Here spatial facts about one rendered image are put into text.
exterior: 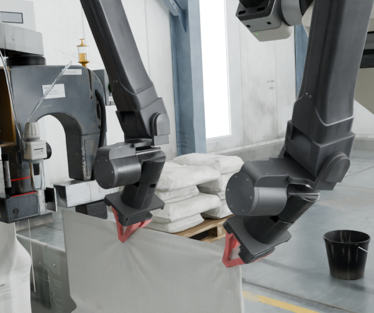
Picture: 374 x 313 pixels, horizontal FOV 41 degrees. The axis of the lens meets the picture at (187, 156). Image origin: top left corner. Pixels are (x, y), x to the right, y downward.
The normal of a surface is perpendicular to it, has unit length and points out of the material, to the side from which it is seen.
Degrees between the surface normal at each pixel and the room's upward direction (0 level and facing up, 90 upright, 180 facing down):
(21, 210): 90
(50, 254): 90
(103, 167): 90
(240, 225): 45
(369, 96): 130
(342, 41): 118
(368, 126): 90
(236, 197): 80
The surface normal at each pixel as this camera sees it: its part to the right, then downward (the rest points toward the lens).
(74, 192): 0.73, 0.06
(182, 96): -0.68, 0.14
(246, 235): 0.47, -0.65
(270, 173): 0.28, -0.85
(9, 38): 0.99, -0.04
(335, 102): 0.41, 0.43
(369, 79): -0.49, 0.74
